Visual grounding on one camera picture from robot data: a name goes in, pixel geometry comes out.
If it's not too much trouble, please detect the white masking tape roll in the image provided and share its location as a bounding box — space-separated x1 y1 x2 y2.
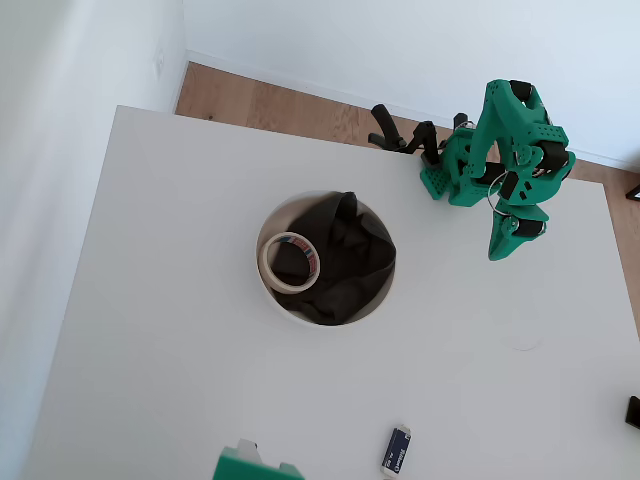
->
258 232 321 295

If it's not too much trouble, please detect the black cloth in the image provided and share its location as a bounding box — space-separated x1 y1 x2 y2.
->
268 191 398 326

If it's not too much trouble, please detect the blue and white eraser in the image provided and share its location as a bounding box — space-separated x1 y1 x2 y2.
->
378 424 414 477

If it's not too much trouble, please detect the white plastic piece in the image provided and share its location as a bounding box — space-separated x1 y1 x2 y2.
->
234 438 266 465

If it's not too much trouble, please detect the green plastic part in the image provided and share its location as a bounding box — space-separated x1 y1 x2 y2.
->
212 446 306 480

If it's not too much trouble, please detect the white wire loop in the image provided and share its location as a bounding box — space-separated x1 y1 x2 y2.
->
486 172 512 217

